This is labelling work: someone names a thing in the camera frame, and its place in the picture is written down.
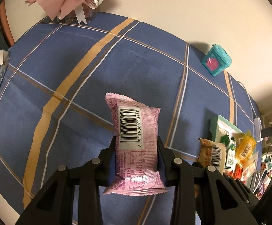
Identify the beige snack packet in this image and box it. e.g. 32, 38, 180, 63
198, 138, 227, 175

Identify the teal-rimmed white tray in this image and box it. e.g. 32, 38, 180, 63
208, 115, 259, 193

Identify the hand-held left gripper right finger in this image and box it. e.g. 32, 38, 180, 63
157, 136, 259, 225

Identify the yellow snack packet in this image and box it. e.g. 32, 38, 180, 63
235, 130, 257, 162

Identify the green and white snack packet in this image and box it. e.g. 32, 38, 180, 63
220, 135, 237, 171

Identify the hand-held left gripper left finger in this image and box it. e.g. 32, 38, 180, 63
19, 136, 116, 225

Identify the blue plaid tablecloth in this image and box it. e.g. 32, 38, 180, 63
0, 12, 261, 225

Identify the white power strip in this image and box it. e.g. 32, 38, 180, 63
253, 118, 263, 142

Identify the white power cable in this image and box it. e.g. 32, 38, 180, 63
238, 81, 258, 120

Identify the teal toy house box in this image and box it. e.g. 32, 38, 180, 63
201, 44, 232, 77

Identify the pink snack packet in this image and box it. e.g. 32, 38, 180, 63
103, 92, 168, 195

